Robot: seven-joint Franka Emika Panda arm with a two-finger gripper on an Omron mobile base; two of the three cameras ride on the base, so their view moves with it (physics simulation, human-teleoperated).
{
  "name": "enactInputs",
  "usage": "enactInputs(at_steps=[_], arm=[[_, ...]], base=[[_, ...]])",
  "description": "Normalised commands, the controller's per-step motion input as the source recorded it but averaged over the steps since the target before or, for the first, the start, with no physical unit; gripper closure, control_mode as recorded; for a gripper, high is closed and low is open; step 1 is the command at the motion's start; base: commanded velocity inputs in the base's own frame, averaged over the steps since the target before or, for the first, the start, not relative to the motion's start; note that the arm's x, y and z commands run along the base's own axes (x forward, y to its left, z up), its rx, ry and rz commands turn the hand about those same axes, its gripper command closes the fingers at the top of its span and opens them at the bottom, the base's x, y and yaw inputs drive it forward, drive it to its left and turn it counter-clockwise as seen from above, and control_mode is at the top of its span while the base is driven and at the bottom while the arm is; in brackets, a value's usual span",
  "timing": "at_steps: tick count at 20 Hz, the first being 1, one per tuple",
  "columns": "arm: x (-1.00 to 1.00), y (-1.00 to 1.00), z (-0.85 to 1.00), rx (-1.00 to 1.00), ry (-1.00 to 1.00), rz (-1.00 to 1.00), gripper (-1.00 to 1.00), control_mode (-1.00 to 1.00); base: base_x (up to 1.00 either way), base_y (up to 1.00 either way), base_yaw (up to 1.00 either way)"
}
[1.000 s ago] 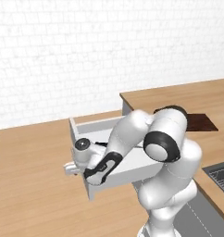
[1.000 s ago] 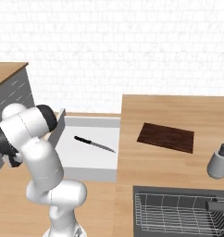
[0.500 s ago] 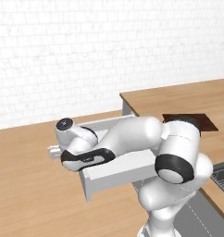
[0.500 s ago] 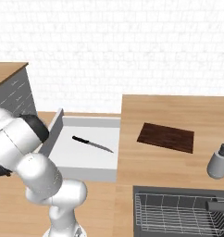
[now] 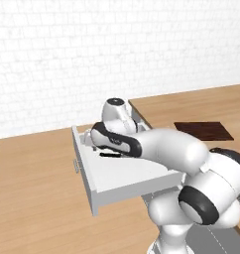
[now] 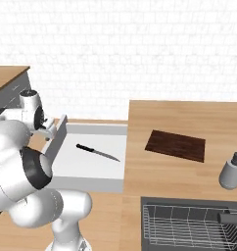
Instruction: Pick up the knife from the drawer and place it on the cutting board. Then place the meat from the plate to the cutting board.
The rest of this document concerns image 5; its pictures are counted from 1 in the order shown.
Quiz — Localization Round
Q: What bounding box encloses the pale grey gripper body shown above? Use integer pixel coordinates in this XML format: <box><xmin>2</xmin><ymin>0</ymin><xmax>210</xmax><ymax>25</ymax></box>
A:
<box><xmin>82</xmin><ymin>130</ymin><xmax>97</xmax><ymax>150</ymax></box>

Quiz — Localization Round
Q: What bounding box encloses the dark brown cutting board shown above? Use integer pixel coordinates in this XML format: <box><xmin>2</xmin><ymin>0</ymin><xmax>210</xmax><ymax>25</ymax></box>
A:
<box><xmin>174</xmin><ymin>121</ymin><xmax>235</xmax><ymax>142</ymax></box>

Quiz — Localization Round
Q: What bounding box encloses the white open drawer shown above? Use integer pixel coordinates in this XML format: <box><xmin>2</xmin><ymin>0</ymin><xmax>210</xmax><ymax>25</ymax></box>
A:
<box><xmin>70</xmin><ymin>101</ymin><xmax>186</xmax><ymax>217</ymax></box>

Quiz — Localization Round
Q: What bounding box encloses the black-handled knife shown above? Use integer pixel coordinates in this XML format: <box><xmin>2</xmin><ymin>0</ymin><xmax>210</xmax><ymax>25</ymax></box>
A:
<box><xmin>99</xmin><ymin>151</ymin><xmax>122</xmax><ymax>159</ymax></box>

